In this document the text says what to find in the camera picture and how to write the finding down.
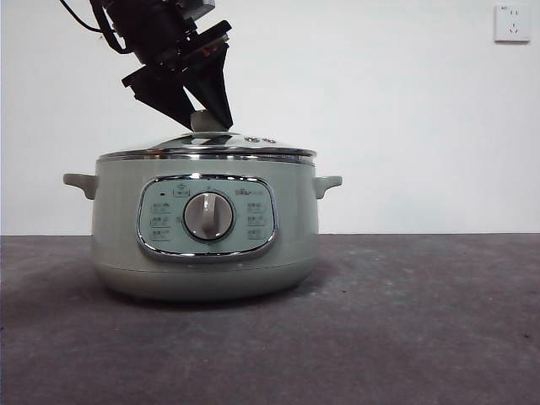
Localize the glass lid with gold knob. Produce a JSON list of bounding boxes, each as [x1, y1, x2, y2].
[[97, 110, 317, 164]]

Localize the pale green electric pot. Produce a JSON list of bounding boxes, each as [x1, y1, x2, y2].
[[62, 147, 343, 301]]

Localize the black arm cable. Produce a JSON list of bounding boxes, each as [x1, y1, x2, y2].
[[58, 0, 136, 56]]

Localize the white wall socket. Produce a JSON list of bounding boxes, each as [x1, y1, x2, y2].
[[493, 4, 532, 44]]

